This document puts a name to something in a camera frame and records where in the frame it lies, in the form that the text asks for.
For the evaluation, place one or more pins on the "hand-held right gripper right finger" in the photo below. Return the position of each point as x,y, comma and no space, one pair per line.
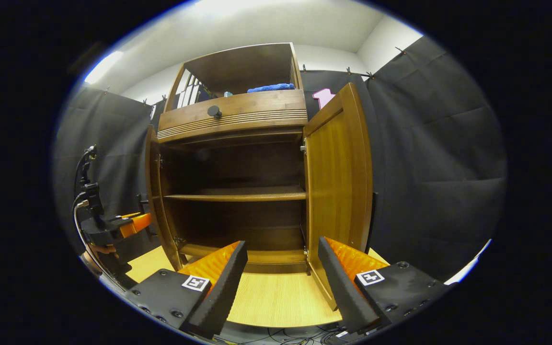
343,287

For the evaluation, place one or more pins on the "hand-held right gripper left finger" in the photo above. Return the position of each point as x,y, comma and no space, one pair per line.
223,287

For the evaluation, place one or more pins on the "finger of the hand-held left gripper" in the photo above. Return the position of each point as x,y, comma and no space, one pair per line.
135,225

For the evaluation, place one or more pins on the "wooden cabinet door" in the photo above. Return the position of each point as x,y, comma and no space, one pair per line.
338,182
154,201

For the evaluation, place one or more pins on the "wooden double-door shoe cabinet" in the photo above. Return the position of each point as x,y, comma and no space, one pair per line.
242,67

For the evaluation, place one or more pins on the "wooden inner shelf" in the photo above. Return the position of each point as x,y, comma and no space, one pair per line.
237,194

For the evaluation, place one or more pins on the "black round drawer knob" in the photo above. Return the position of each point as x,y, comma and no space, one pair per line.
214,112

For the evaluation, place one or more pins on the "wooden ribbed drawer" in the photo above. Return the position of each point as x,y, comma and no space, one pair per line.
257,110

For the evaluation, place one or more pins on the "black backdrop cloth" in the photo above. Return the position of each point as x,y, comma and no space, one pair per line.
439,143

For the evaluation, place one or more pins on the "blue folded cloth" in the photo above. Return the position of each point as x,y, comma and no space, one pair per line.
271,88

